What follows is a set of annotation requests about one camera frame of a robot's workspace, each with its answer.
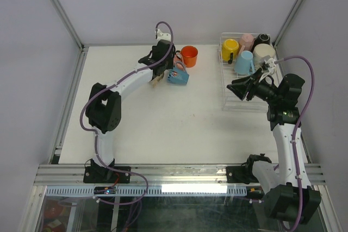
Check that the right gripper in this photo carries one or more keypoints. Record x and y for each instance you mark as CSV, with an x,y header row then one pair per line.
x,y
241,89

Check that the white light-blue mug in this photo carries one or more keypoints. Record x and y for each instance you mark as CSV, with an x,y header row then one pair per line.
x,y
244,63

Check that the green inside mug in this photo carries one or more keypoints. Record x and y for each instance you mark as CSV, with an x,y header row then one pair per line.
x,y
261,53

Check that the yellow mug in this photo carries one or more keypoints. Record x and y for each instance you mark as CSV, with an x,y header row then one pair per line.
x,y
230,50

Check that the black mug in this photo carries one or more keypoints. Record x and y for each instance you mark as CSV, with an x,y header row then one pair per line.
x,y
262,38

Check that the blue mug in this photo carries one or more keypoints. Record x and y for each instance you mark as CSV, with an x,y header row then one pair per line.
x,y
178,75

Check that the beige mug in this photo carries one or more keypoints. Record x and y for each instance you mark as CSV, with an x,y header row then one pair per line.
x,y
156,80

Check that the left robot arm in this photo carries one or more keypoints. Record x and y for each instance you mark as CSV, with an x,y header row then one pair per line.
x,y
102,113

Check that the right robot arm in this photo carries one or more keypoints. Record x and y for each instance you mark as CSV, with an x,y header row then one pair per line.
x,y
288,194

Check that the clear dish rack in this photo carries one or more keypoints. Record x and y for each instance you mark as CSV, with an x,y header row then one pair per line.
x,y
230,102

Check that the orange mug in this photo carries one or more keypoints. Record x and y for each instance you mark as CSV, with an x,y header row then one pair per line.
x,y
189,55

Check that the pink patterned mug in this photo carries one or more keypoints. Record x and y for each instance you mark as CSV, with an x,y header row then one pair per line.
x,y
178,60

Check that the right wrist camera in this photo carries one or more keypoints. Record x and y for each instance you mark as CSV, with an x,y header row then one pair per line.
x,y
268,65

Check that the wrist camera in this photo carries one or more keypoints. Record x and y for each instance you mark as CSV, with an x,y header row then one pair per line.
x,y
268,65
162,36

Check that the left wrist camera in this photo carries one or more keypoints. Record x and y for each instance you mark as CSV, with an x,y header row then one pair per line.
x,y
162,36

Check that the white cable duct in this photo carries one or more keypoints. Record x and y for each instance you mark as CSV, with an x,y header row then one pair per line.
x,y
188,189

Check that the aluminium mounting rail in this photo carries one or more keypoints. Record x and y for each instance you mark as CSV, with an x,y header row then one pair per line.
x,y
156,174

